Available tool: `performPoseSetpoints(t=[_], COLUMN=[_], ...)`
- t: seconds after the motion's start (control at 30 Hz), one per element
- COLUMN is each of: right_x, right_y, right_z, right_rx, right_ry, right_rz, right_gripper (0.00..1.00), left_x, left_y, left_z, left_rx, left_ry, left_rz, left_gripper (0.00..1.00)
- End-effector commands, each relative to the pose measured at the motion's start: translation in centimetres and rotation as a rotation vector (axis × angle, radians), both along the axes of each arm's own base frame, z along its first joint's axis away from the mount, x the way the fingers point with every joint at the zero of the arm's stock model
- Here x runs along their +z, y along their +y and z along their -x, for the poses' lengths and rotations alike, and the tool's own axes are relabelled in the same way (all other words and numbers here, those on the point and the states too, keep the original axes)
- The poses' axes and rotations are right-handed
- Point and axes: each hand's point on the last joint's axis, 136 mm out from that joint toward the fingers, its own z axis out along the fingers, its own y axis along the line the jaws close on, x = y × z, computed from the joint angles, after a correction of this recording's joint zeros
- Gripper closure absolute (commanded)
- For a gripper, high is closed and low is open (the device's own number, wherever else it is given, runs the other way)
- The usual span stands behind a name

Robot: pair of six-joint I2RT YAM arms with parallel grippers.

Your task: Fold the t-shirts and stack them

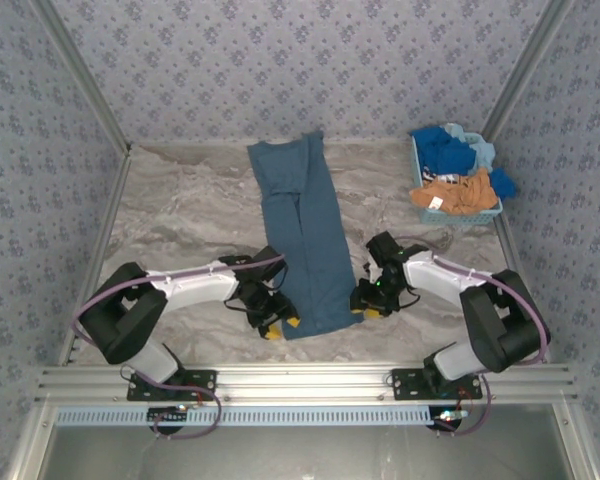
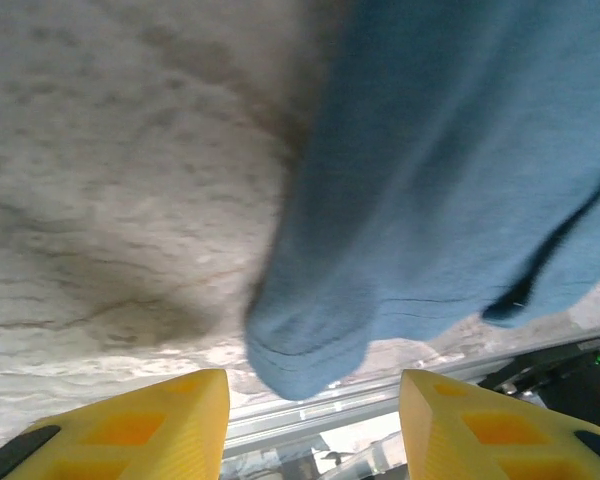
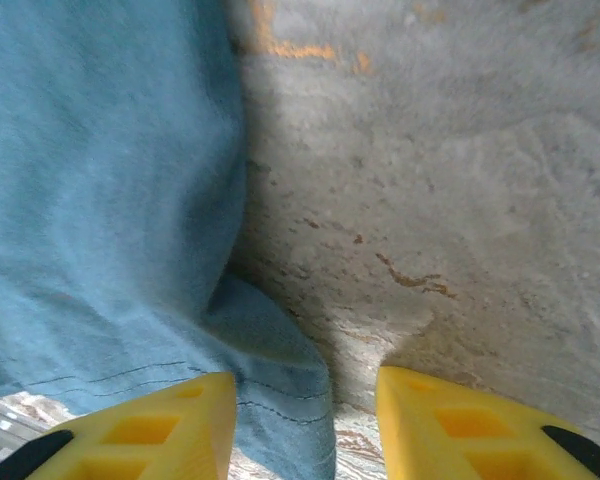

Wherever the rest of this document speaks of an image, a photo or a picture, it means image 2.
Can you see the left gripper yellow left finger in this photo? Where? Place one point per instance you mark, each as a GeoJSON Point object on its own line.
{"type": "Point", "coordinates": [130, 430]}

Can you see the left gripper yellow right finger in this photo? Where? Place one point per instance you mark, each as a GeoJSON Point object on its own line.
{"type": "Point", "coordinates": [500, 435]}

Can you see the teal blue t-shirt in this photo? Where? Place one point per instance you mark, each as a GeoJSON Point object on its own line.
{"type": "Point", "coordinates": [430, 175]}

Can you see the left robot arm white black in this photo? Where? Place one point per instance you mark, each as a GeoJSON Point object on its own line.
{"type": "Point", "coordinates": [580, 407]}

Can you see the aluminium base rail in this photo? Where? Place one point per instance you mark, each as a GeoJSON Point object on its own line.
{"type": "Point", "coordinates": [330, 405]}

